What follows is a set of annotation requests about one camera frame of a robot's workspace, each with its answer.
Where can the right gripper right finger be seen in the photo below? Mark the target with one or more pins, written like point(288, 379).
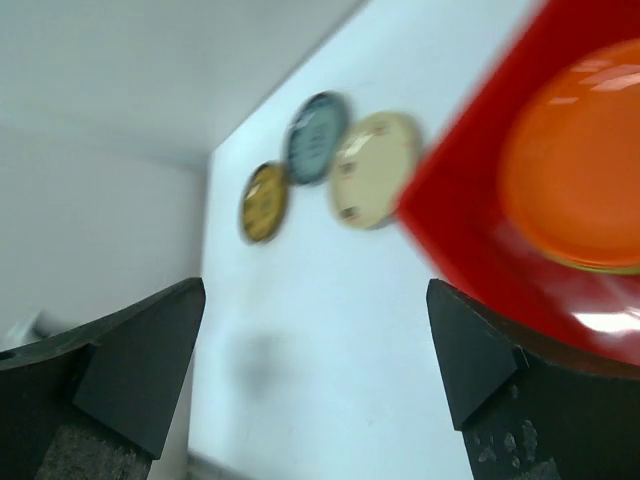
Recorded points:
point(529, 406)

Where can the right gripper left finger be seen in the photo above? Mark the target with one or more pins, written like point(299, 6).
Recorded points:
point(97, 401)

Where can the orange plate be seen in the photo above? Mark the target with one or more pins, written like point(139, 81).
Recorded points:
point(569, 172)

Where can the yellow patterned plate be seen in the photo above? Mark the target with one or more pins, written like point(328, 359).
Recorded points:
point(264, 202)

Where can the green plate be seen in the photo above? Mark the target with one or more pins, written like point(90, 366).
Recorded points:
point(613, 270)

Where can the red plastic bin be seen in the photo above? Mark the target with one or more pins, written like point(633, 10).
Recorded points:
point(451, 205)

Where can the beige floral plate back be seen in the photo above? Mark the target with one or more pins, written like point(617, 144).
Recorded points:
point(371, 166)

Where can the blue patterned plate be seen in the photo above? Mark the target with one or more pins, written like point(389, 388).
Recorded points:
point(312, 137)

